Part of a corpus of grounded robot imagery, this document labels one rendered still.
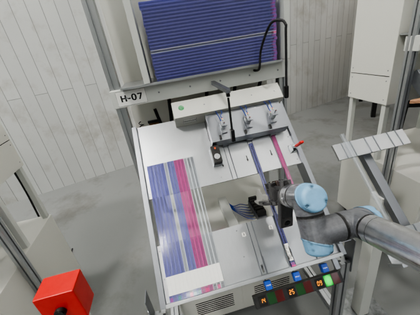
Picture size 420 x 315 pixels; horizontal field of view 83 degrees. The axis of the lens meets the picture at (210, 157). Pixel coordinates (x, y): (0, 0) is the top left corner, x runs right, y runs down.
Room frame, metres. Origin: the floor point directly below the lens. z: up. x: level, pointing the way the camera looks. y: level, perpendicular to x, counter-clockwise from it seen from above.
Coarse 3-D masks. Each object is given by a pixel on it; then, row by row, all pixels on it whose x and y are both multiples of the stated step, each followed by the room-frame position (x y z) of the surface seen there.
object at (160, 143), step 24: (144, 144) 0.97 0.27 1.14; (168, 144) 0.97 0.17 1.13; (192, 144) 0.97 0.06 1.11; (240, 144) 0.96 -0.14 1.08; (264, 144) 0.96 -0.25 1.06; (288, 144) 0.95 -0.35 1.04; (144, 168) 0.90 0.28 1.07; (216, 168) 0.88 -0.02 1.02; (240, 168) 0.88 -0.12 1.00; (264, 168) 0.88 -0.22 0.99
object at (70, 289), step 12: (60, 276) 0.67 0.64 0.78; (72, 276) 0.66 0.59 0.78; (48, 288) 0.63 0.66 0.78; (60, 288) 0.62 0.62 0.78; (72, 288) 0.61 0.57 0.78; (84, 288) 0.66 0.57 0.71; (36, 300) 0.59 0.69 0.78; (48, 300) 0.59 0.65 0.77; (60, 300) 0.59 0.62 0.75; (72, 300) 0.60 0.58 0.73; (84, 300) 0.63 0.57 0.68; (48, 312) 0.58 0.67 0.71; (60, 312) 0.57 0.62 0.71; (72, 312) 0.59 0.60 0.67; (84, 312) 0.60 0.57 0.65
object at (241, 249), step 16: (240, 224) 0.71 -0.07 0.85; (256, 224) 0.71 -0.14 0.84; (272, 224) 0.71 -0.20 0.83; (224, 240) 0.68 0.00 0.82; (240, 240) 0.67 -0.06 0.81; (256, 240) 0.67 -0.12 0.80; (272, 240) 0.67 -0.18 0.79; (288, 240) 0.66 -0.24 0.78; (160, 256) 0.65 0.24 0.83; (224, 256) 0.63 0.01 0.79; (240, 256) 0.63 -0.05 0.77; (256, 256) 0.63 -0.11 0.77; (272, 256) 0.63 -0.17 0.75; (304, 256) 0.62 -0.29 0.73; (224, 272) 0.60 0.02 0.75; (240, 272) 0.59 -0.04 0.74; (256, 272) 0.59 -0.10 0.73
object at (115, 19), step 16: (112, 0) 1.16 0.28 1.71; (144, 0) 1.18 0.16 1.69; (112, 16) 1.16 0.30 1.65; (112, 32) 1.16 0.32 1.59; (128, 32) 1.17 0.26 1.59; (144, 32) 1.18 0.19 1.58; (128, 48) 1.17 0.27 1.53; (144, 48) 1.17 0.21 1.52; (128, 64) 1.16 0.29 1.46; (128, 80) 1.16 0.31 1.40; (192, 96) 1.20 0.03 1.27; (144, 112) 1.16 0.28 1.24; (160, 112) 1.17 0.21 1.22
